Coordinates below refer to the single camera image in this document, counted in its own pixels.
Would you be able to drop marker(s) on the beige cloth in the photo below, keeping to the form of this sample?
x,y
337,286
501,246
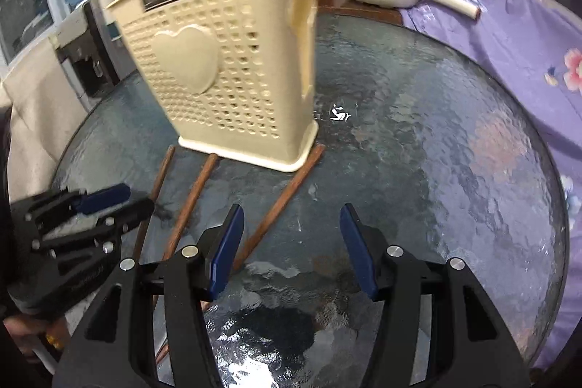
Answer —
x,y
41,110

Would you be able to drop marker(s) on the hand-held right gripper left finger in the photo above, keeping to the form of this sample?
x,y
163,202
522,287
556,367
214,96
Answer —
x,y
225,251

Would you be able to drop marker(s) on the purple floral cloth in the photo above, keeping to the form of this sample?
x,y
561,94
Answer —
x,y
523,51

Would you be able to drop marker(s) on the brown wooden chopstick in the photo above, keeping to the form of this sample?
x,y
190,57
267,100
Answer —
x,y
282,199
195,192

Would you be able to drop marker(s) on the water dispenser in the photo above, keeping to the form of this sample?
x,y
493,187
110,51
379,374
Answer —
x,y
86,56

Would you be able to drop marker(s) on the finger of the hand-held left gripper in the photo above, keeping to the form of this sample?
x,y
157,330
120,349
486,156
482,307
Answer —
x,y
107,196
132,213

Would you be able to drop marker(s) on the person's left hand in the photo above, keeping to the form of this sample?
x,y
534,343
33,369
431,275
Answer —
x,y
27,330

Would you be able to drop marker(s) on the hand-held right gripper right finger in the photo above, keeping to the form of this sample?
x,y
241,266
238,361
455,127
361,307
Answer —
x,y
359,251

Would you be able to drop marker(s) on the thin dark wooden chopstick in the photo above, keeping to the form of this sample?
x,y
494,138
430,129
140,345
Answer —
x,y
159,183

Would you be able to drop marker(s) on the cream plastic utensil holder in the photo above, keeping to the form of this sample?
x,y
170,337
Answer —
x,y
227,74

